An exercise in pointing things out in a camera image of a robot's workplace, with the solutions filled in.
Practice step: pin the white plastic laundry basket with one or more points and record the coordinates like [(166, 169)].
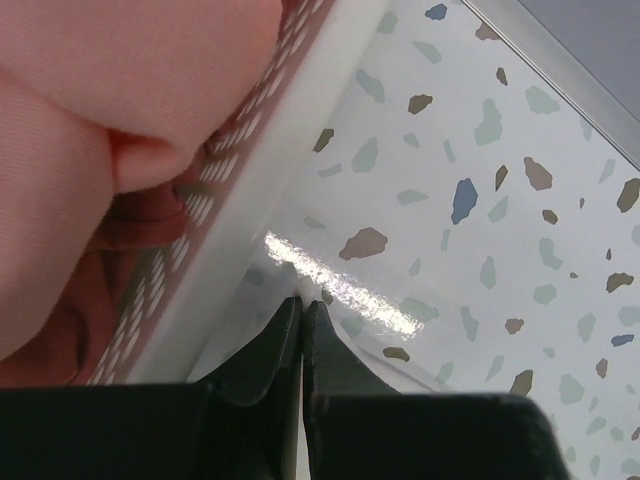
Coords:
[(179, 293)]

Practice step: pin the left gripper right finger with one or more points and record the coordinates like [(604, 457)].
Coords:
[(359, 427)]

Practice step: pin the aluminium frame rail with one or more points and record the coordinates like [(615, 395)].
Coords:
[(588, 51)]

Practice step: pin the pink crumpled t-shirt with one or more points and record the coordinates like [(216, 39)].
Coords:
[(100, 98)]

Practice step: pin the dark red cloth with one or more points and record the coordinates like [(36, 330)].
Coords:
[(135, 221)]

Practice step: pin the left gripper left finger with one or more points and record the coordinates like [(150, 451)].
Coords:
[(238, 422)]

